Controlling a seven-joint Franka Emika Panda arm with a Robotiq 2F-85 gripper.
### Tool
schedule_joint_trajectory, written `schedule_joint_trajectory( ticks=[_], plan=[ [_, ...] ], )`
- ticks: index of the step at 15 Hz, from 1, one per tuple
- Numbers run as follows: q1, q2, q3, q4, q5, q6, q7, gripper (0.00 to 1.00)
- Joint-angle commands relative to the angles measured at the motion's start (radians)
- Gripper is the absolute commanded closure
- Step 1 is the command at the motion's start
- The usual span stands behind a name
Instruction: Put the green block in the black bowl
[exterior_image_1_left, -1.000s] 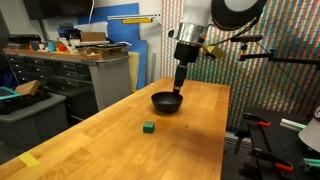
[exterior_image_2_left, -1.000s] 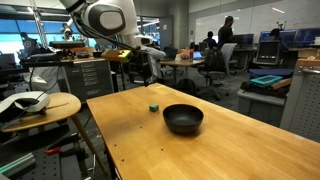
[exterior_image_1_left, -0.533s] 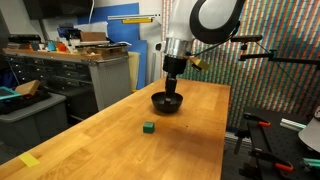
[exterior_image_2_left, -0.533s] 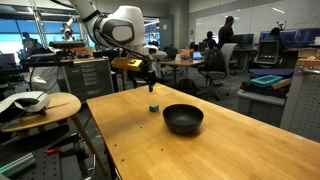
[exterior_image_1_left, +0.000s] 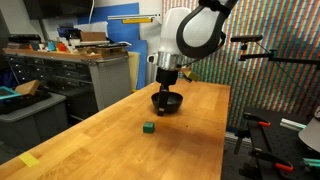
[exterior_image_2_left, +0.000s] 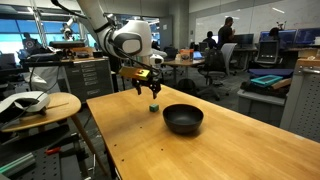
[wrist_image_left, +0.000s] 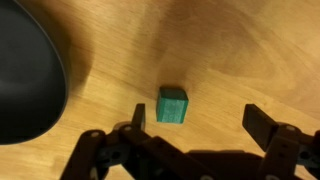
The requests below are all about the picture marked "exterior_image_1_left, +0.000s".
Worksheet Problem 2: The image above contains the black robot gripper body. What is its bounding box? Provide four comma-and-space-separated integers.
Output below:
155, 66, 180, 87

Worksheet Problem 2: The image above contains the green block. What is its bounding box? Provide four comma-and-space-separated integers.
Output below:
142, 121, 156, 135

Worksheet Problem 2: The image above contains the black bowl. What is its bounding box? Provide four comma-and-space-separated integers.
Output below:
150, 91, 184, 114

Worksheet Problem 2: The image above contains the wooden block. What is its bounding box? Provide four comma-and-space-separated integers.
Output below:
14, 79, 42, 97

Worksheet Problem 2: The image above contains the beige panel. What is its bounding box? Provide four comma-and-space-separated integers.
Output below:
127, 51, 141, 92

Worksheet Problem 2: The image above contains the blue board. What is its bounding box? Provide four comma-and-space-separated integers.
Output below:
77, 2, 148, 91

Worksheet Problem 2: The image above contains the yellow spirit level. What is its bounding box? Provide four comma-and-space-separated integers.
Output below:
121, 17, 154, 25

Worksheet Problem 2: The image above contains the cardboard box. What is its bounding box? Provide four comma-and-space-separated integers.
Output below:
79, 31, 108, 43

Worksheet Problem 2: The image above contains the grey drawer cabinet with pegboard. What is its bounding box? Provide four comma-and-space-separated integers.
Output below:
3, 49, 133, 122

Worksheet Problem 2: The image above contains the multicolour patterned backdrop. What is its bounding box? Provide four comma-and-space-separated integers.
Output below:
161, 0, 320, 131

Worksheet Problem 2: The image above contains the teal cup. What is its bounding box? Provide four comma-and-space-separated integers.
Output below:
46, 40, 57, 52

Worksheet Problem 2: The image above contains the black perforated breadboard table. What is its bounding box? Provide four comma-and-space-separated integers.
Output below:
233, 106, 320, 180

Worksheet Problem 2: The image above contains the grey plastic storage bin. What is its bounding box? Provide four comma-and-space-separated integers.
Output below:
0, 92, 68, 152

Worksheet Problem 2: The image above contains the black foam case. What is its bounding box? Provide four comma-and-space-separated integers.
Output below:
0, 89, 52, 116

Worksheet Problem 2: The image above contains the yellow tape strip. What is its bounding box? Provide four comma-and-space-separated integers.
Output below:
18, 152, 41, 169

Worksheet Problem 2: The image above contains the pale grey cone-shaped object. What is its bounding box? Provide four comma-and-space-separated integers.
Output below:
297, 106, 320, 154

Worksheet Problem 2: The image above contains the aluminium extrusion bar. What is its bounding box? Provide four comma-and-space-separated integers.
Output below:
301, 157, 320, 169

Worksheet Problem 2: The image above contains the yellowish wrist camera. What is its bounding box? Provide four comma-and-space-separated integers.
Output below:
180, 67, 201, 83

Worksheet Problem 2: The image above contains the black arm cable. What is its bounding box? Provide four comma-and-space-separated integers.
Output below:
181, 29, 228, 69

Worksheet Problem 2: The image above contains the black stereo camera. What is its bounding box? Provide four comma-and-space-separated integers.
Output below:
230, 34, 264, 44

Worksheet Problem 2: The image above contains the orange handled clamp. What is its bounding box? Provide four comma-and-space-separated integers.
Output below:
242, 112, 272, 128
249, 147, 295, 173

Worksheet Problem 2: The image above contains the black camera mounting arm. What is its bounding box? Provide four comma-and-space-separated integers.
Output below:
237, 42, 320, 70

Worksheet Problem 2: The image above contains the black wall monitor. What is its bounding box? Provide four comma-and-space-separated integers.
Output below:
22, 0, 95, 21

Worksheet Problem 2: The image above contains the silver aluminium rail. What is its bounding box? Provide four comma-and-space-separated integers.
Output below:
279, 117, 307, 132

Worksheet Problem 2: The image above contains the teal frame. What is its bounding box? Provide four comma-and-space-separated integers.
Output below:
0, 85, 22, 102

